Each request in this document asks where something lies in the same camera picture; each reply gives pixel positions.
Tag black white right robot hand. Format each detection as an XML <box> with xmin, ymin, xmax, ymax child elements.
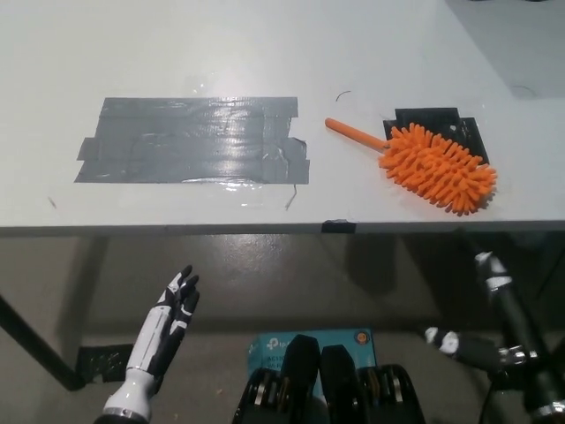
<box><xmin>423</xmin><ymin>250</ymin><xmax>543</xmax><ymax>373</ymax></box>

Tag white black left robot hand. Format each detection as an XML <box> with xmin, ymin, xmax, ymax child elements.
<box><xmin>103</xmin><ymin>264</ymin><xmax>201</xmax><ymax>419</ymax></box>

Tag orange microfibre duster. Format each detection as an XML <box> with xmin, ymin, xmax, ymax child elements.
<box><xmin>324</xmin><ymin>117</ymin><xmax>499</xmax><ymax>217</ymax></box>

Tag black robot torso blocks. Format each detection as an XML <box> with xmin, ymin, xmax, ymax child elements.
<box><xmin>231</xmin><ymin>334</ymin><xmax>427</xmax><ymax>424</ymax></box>

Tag black metal table leg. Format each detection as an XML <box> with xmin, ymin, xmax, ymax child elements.
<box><xmin>0</xmin><ymin>293</ymin><xmax>85</xmax><ymax>390</ymax></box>

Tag teal cardboard router box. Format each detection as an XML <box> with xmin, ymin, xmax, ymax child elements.
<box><xmin>245</xmin><ymin>327</ymin><xmax>376</xmax><ymax>394</ymax></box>

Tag small black tape strip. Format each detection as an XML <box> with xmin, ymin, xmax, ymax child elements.
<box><xmin>320</xmin><ymin>218</ymin><xmax>357</xmax><ymax>234</ymax></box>

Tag large black tape patch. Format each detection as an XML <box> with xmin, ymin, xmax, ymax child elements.
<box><xmin>381</xmin><ymin>107</ymin><xmax>491</xmax><ymax>167</ymax></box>

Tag grey duct tape patch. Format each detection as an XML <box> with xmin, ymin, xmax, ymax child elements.
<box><xmin>73</xmin><ymin>95</ymin><xmax>311</xmax><ymax>186</ymax></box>

